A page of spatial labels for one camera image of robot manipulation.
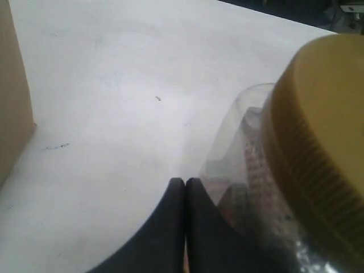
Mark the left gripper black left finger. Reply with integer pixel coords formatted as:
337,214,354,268
90,178,185,273

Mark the left gripper silver right finger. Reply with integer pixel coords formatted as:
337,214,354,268
184,178,288,272

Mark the clear jar yellow lid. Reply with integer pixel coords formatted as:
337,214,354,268
200,34,363,272

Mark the brown paper bag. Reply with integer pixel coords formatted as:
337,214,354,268
1,1,36,184

